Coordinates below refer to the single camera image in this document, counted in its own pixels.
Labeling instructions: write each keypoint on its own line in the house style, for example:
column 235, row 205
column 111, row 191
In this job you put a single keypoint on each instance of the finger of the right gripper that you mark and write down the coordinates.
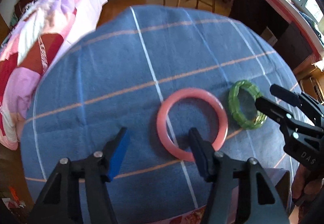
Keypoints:
column 285, row 95
column 272, row 110

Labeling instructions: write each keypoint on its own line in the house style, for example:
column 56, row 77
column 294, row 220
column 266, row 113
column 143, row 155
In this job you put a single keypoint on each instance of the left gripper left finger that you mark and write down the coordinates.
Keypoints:
column 59, row 200

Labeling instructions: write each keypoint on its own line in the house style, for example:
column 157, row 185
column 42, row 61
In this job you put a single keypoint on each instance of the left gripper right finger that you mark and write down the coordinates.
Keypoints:
column 258, row 200

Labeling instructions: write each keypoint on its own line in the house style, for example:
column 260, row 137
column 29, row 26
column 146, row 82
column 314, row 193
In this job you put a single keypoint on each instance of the pink bangle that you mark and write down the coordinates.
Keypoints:
column 179, row 95

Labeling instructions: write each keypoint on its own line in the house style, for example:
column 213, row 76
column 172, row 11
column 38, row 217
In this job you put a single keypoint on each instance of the right hand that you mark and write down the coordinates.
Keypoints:
column 304, row 188

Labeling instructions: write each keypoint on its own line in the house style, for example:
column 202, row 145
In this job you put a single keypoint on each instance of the pink rectangular tin box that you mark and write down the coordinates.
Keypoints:
column 279, row 177

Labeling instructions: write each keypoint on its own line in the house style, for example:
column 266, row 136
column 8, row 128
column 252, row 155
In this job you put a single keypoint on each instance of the cluttered shelf items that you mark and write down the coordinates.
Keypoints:
column 13, row 210

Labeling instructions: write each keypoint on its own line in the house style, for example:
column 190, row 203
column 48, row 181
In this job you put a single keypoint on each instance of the dark desk with pink cover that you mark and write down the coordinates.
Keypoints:
column 296, row 42

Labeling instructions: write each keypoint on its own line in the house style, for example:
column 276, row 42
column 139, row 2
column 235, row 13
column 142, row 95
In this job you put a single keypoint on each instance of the blue plaid tablecloth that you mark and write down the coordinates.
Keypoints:
column 118, row 77

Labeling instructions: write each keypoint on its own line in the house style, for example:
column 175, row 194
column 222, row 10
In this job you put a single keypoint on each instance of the pink patchwork quilt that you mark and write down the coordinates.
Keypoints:
column 26, row 57

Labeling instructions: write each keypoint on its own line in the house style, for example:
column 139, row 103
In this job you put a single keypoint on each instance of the bed with pink sheet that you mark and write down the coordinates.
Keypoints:
column 88, row 14

